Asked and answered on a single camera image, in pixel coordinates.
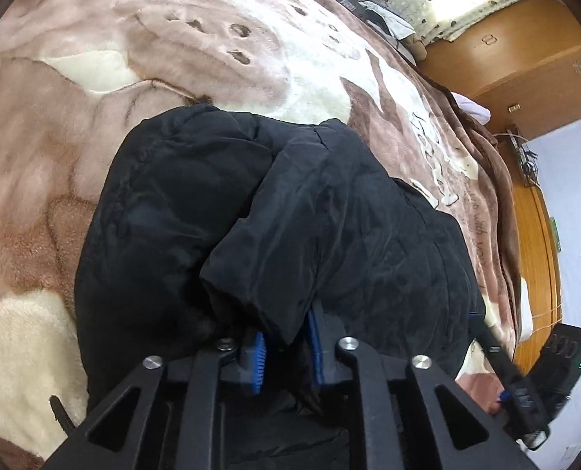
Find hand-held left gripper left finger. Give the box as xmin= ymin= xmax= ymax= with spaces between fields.
xmin=40 ymin=332 xmax=268 ymax=470

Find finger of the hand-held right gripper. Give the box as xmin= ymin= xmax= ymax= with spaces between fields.
xmin=468 ymin=312 xmax=527 ymax=393

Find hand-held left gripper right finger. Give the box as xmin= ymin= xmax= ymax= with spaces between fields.
xmin=306 ymin=302 xmax=541 ymax=470

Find black puffer jacket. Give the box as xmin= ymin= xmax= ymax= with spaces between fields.
xmin=74 ymin=103 xmax=488 ymax=470

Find pile of folded clothes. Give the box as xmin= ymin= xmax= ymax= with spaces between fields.
xmin=356 ymin=0 xmax=414 ymax=42

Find white pillow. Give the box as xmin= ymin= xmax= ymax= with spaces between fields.
xmin=518 ymin=278 xmax=537 ymax=341

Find wooden headboard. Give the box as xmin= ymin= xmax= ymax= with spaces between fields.
xmin=508 ymin=176 xmax=564 ymax=378

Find plain brown blanket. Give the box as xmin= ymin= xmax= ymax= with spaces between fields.
xmin=437 ymin=89 xmax=529 ymax=314

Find white cloth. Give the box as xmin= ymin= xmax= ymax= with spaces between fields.
xmin=453 ymin=92 xmax=493 ymax=124

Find wooden wardrobe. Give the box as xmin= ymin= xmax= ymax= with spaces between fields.
xmin=415 ymin=0 xmax=581 ymax=140

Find printed plush blanket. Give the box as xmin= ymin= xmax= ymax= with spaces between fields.
xmin=0 ymin=0 xmax=521 ymax=470

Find yellow cable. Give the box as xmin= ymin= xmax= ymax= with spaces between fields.
xmin=525 ymin=298 xmax=564 ymax=336

